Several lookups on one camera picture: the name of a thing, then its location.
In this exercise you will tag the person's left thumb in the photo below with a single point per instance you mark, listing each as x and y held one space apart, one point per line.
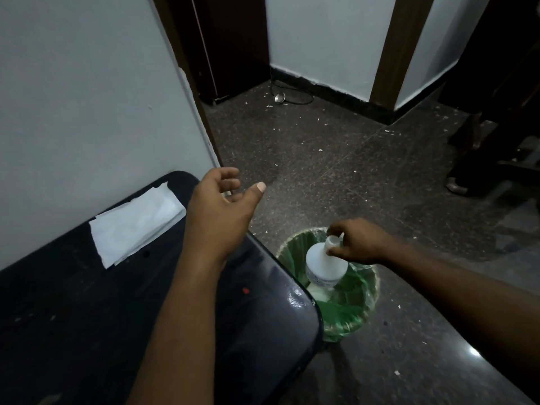
252 194

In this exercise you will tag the person's right forearm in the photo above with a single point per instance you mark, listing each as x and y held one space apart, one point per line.
468 299

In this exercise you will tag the brown wooden door frame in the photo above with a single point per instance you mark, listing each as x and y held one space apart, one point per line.
400 50

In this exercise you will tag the green lined waste bin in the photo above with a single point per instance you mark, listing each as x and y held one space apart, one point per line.
350 303

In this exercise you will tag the white folded tissue paper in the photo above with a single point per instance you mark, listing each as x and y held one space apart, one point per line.
135 225

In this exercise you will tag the white plastic bottle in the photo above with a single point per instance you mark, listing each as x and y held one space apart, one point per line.
324 265

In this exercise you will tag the person's left forearm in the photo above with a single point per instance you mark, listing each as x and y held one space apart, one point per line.
190 328

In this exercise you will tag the dark wooden door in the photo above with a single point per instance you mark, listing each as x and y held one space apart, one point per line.
228 46

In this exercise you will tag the person's right thumb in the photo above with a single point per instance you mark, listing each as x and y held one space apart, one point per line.
335 250

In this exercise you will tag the person's left hand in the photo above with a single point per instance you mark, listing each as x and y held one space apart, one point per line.
213 219

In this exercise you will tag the dark wooden chair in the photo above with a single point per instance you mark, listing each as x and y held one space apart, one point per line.
498 105

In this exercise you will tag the person's right hand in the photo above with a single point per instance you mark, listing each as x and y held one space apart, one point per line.
363 242

